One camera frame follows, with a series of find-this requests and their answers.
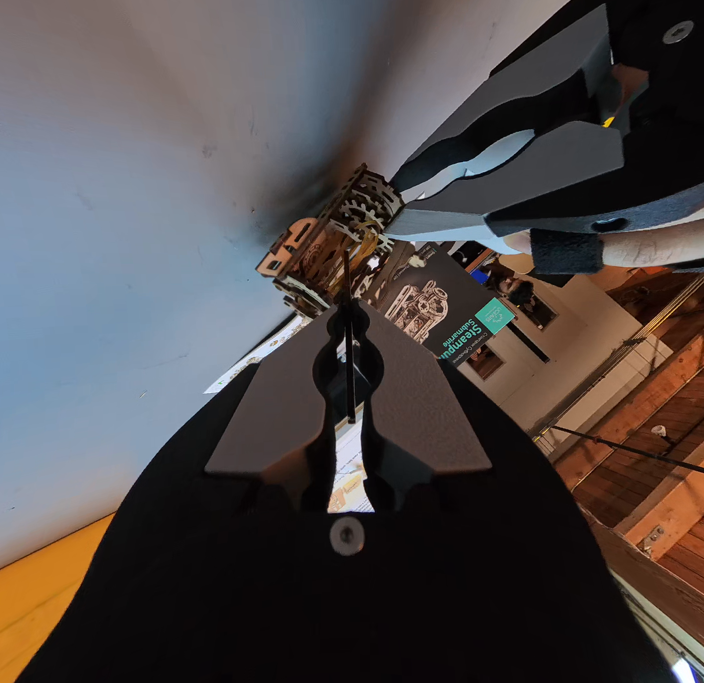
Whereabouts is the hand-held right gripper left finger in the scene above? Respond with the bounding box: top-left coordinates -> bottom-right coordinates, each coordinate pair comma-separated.
203,303 -> 353,514

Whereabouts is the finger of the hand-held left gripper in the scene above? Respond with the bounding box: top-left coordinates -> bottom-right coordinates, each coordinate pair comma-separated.
382,120 -> 626,242
388,3 -> 614,195

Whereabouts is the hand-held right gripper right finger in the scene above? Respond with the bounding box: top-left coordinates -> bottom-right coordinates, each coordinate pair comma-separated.
352,300 -> 493,513

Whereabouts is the thin wooden model part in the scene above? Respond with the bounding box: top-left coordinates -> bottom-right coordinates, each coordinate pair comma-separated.
342,248 -> 358,425

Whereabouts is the wooden mechanical model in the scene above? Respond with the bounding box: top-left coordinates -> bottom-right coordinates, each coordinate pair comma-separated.
256,163 -> 408,321

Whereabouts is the black model kit box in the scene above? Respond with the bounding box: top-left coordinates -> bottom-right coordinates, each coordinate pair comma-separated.
363,242 -> 518,367

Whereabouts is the person's left hand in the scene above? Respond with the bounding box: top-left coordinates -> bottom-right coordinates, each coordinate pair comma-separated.
503,210 -> 704,271

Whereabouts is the assembly instruction booklet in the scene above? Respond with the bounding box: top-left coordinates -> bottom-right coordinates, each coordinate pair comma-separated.
203,313 -> 311,396

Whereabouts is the dark window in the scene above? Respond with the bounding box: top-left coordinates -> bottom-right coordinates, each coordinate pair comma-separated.
461,342 -> 506,382

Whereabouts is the white task instruction sheet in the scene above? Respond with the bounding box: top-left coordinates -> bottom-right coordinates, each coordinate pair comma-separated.
329,419 -> 376,514

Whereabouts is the black metal rod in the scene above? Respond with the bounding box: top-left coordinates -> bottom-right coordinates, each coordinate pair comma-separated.
550,424 -> 704,475

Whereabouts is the yellow plastic bin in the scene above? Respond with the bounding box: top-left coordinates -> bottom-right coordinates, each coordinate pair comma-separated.
0,511 -> 117,683

